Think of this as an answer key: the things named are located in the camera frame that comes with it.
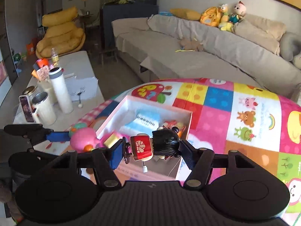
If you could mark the pink pig squishy toy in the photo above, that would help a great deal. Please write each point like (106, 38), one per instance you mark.
(83, 138)

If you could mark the grey neck pillow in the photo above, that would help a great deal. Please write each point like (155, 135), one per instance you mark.
(289, 46)

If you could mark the white steel mug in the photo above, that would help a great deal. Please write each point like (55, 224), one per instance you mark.
(43, 112)

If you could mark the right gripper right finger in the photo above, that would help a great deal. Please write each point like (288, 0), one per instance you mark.
(199, 161)

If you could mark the orange plastic toy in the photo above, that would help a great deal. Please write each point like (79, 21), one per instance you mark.
(178, 127)

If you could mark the white bear plush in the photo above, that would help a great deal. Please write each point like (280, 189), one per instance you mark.
(297, 61)

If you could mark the yellow lounge chair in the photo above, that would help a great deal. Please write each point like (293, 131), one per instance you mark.
(62, 34)

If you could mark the small glass bottle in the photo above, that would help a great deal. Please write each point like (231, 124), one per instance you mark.
(54, 57)

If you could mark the beige covered sofa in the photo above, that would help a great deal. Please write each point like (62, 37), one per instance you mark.
(153, 44)

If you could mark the brown plush teddy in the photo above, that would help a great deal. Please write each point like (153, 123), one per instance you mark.
(191, 45)

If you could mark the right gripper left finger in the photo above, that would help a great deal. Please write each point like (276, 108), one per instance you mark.
(105, 161)

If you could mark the white thermos bottle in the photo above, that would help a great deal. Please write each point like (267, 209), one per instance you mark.
(58, 83)

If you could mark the orange plush backpack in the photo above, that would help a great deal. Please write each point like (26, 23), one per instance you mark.
(211, 17)

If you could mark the yellow pillow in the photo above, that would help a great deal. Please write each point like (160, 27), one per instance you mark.
(187, 14)

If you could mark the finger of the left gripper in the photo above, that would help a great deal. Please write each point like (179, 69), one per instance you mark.
(58, 137)

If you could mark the blue striped tissue pack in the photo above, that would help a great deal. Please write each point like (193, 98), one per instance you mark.
(145, 122)

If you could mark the smartphone on stand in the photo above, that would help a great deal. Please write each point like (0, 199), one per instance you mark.
(26, 108)

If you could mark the pink cardboard box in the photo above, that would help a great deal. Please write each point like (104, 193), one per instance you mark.
(116, 114)

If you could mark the yellow green plush toy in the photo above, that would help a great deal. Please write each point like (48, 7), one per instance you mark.
(227, 20)

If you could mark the colourful cartoon play mat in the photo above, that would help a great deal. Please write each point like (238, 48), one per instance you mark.
(231, 116)

